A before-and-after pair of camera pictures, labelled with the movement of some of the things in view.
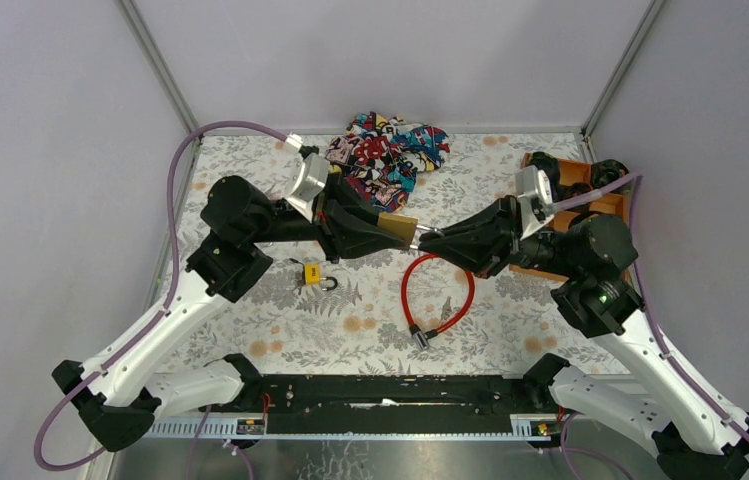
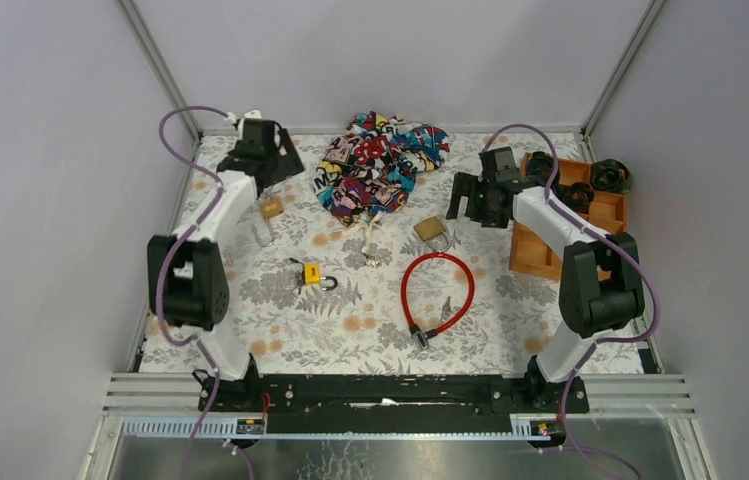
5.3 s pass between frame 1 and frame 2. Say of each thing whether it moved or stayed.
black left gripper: moved
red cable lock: stayed
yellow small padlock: stayed
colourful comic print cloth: stayed
